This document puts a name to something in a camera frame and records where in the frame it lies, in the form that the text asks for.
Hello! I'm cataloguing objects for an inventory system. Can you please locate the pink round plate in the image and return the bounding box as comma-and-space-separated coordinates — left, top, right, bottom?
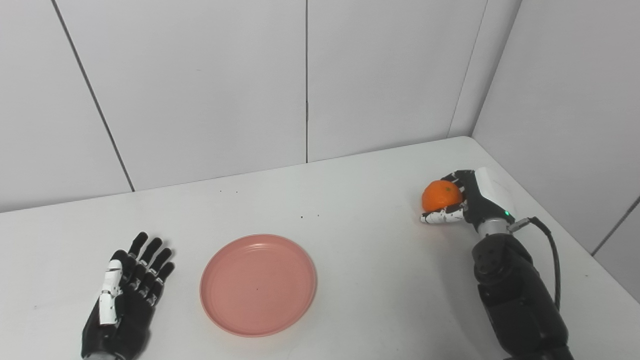
199, 234, 318, 338

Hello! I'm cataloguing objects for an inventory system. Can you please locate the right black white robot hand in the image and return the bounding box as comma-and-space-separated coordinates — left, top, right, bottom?
420, 167, 516, 236

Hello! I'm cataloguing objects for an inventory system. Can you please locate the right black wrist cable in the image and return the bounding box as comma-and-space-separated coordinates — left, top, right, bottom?
507, 216, 562, 311

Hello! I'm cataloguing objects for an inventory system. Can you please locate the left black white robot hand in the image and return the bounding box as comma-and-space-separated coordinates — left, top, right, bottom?
81, 231, 176, 360

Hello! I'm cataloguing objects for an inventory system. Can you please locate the orange fruit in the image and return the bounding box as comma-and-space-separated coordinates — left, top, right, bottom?
421, 180, 464, 213

